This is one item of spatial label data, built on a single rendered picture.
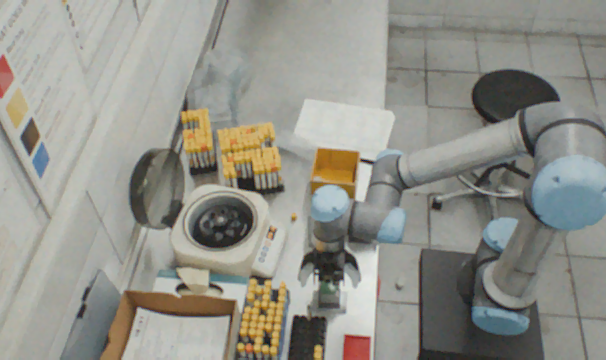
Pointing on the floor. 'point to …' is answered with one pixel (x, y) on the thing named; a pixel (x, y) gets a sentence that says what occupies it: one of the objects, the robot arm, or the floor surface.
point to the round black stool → (524, 91)
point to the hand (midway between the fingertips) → (329, 278)
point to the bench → (245, 19)
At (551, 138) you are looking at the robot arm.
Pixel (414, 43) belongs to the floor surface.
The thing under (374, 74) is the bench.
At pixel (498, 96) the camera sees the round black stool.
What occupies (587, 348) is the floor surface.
